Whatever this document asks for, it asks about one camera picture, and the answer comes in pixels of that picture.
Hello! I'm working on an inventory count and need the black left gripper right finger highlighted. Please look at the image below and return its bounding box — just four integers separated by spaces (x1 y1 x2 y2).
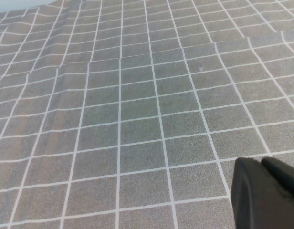
261 156 294 204

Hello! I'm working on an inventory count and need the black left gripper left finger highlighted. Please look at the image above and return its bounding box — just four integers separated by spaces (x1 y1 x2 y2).
230 157 294 229

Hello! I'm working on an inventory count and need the grey white-grid tablecloth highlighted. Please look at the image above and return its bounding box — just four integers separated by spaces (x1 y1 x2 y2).
0 0 294 229

